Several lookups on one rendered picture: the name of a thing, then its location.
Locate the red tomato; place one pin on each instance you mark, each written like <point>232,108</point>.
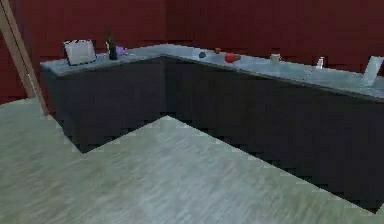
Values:
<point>230,57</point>

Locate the small clear shaker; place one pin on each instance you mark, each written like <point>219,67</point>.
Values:
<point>320,63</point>

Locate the dark grey round object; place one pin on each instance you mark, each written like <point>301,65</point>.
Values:
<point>202,55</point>

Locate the dark green bottle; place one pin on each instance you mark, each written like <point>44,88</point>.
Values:
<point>112,49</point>

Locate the dark kitchen counter cabinet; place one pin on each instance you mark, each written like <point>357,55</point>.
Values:
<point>233,110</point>

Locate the white flat box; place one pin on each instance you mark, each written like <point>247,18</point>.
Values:
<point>372,69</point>

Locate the small brown round object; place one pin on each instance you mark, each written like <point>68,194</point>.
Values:
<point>217,50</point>

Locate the purple small object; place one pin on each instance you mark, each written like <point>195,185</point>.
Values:
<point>120,50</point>

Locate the white mug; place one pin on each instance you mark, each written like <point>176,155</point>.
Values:
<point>275,59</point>

